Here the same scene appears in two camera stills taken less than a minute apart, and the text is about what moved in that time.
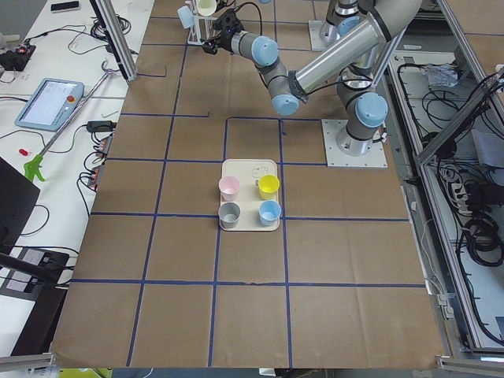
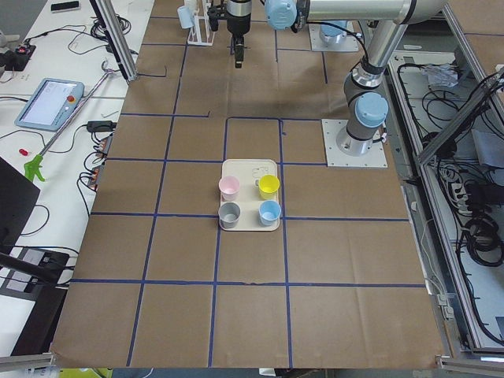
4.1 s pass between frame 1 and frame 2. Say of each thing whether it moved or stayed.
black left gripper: moved
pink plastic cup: stayed
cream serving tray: stayed
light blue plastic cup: stayed
